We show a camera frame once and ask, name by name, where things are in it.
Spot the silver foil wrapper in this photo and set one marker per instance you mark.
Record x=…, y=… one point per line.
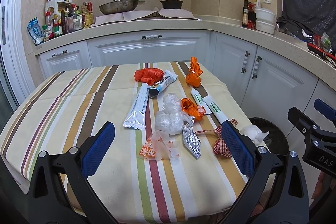
x=190, y=138

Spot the black clay pot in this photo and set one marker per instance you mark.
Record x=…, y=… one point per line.
x=171, y=4

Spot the stacked white bowls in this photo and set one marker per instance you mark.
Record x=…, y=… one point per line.
x=265, y=20

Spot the black trash bin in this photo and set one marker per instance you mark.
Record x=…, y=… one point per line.
x=275, y=140

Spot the cabinet door handle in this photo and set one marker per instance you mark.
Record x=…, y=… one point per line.
x=256, y=67
x=245, y=62

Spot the drawer handle left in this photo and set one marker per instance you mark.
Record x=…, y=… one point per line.
x=59, y=53

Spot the drawer handle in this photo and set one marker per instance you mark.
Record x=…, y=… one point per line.
x=59, y=53
x=151, y=36

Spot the red plastic bag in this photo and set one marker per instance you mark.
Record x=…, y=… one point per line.
x=149, y=76

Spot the striped tablecloth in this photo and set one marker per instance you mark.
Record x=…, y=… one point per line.
x=71, y=106

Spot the blue white salt bag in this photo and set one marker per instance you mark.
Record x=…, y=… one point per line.
x=35, y=31

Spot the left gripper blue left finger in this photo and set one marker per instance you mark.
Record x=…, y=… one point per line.
x=94, y=149

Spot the dark sauce bottle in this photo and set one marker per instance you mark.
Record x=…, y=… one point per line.
x=245, y=14

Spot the white tissue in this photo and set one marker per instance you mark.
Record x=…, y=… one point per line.
x=254, y=133

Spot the red dish rack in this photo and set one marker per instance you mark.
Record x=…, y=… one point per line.
x=321, y=46

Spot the clear plastic bag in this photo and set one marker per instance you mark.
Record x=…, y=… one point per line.
x=171, y=119

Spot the long white blue pouch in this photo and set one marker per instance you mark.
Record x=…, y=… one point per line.
x=135, y=118

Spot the drawer handle centre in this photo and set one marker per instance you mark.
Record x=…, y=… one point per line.
x=151, y=36

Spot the cooking oil bottle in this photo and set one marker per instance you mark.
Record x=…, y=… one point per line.
x=87, y=13

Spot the metal wok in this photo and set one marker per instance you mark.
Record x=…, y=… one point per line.
x=117, y=6

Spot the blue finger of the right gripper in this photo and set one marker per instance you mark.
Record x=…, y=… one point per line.
x=326, y=110
x=301, y=121

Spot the white green sachet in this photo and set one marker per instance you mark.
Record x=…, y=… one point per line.
x=216, y=110
x=200, y=101

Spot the white spice rack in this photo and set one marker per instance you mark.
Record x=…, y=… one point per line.
x=57, y=6

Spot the small orange bag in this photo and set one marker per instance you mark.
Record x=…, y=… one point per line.
x=196, y=111

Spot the orange printed clear bag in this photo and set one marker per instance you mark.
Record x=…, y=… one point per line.
x=159, y=146

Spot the tall orange knotted bag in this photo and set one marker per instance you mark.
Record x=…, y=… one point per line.
x=193, y=78

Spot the cabinet door handle right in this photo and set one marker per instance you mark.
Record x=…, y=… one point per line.
x=256, y=67

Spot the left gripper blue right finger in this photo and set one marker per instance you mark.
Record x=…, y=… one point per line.
x=241, y=148

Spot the white snack tube wrapper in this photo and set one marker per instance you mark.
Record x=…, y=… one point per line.
x=167, y=79

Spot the cabinet door handle left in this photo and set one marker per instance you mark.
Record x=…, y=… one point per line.
x=245, y=62

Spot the beige stove cover cloth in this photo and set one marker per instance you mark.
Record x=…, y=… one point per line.
x=144, y=14

